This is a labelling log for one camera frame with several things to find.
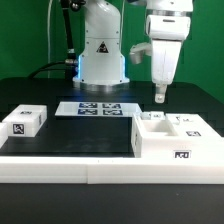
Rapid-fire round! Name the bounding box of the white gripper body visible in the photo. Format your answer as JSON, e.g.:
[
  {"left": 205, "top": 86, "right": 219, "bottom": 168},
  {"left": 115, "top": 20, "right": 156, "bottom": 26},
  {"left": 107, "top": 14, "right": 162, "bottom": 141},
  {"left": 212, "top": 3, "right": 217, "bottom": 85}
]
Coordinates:
[{"left": 151, "top": 40, "right": 182, "bottom": 85}]

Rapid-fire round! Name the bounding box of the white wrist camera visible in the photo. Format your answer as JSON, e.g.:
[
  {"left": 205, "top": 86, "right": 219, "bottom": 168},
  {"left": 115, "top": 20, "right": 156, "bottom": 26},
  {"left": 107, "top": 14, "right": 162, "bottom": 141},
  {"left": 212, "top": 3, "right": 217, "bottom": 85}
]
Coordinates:
[{"left": 129, "top": 42, "right": 152, "bottom": 64}]

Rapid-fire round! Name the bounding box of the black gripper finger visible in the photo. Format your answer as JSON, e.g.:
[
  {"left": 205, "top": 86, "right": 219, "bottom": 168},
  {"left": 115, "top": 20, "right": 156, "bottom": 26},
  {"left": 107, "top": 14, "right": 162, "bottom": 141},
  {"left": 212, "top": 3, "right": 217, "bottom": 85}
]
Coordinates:
[{"left": 155, "top": 84, "right": 167, "bottom": 102}]

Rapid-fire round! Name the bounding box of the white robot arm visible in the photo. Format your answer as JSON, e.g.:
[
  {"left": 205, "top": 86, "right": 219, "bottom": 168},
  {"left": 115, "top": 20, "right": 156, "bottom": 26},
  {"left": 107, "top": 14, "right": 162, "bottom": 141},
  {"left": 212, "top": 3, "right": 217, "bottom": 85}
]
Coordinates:
[{"left": 59, "top": 0, "right": 193, "bottom": 103}]

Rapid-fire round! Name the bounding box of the white thin cable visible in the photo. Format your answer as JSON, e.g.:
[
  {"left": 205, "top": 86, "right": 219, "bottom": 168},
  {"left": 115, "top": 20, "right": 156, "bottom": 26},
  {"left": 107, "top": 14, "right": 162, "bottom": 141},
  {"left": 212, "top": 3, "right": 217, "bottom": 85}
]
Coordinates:
[{"left": 47, "top": 0, "right": 54, "bottom": 79}]

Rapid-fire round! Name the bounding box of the white cabinet body box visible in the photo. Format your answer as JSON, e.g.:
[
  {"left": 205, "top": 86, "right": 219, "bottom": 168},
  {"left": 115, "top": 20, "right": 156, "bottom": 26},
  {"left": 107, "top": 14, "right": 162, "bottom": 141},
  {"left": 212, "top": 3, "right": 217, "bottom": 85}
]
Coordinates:
[{"left": 131, "top": 111, "right": 224, "bottom": 160}]

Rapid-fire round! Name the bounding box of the white marker sheet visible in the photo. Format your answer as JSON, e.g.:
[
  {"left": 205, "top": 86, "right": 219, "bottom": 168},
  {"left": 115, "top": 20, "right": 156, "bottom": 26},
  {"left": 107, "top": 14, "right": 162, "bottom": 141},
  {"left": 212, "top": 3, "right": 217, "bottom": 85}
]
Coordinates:
[{"left": 55, "top": 102, "right": 141, "bottom": 117}]

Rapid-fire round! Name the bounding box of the black cable hose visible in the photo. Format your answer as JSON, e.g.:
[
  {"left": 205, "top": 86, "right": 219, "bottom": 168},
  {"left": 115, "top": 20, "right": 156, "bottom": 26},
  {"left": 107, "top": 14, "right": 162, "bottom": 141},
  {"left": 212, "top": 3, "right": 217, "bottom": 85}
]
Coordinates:
[{"left": 27, "top": 0, "right": 81, "bottom": 80}]

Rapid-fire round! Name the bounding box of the white cabinet top block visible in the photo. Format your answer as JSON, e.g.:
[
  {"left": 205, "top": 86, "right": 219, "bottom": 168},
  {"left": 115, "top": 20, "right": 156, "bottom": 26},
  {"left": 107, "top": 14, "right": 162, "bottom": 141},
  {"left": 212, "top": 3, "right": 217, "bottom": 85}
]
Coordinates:
[{"left": 3, "top": 104, "right": 47, "bottom": 137}]

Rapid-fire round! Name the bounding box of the white cabinet door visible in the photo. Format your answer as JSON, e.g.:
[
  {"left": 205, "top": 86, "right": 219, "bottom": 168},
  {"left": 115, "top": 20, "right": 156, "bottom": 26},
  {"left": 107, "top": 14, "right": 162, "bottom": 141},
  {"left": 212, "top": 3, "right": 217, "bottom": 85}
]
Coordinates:
[{"left": 166, "top": 113, "right": 220, "bottom": 138}]

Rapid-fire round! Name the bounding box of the white L-shaped boundary frame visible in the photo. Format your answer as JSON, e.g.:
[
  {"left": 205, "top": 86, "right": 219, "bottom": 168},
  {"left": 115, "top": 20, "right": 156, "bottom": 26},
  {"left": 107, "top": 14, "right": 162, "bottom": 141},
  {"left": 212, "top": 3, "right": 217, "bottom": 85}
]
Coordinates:
[{"left": 0, "top": 122, "right": 224, "bottom": 185}]

